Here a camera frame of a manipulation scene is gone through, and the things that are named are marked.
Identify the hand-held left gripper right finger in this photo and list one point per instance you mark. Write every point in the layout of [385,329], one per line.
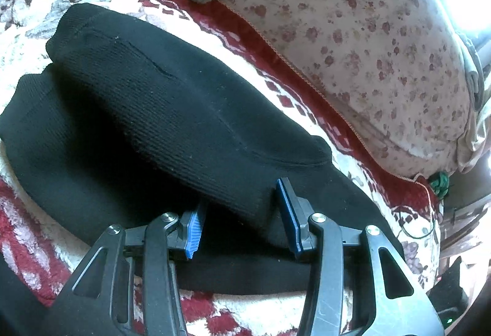
[287,213]

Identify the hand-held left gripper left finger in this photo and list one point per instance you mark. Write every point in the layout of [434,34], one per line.
[193,236]

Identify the black knit pants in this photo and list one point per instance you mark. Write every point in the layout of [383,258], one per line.
[153,109]

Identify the pink floral quilt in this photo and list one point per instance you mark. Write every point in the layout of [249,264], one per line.
[345,52]

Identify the grey white folded cloth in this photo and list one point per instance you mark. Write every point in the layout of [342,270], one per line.
[473,71]

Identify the red white floral blanket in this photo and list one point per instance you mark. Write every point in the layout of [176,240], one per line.
[34,25]

